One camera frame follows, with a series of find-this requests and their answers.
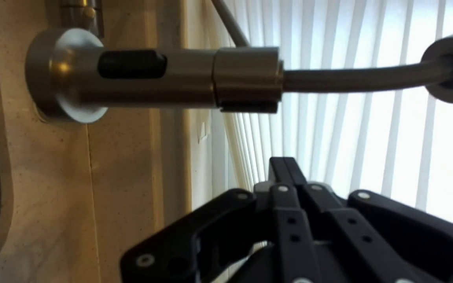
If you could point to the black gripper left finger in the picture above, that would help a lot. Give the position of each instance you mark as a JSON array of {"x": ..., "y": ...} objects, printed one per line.
[{"x": 221, "y": 241}]

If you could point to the tilted white window blind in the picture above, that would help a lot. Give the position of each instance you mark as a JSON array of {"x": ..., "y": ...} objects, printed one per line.
[{"x": 374, "y": 147}]

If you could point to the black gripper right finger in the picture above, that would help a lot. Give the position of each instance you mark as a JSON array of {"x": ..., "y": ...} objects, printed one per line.
[{"x": 394, "y": 241}]

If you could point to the steel spring neck kitchen faucet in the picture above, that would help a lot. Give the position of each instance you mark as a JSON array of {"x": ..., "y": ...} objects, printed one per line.
[{"x": 196, "y": 79}]

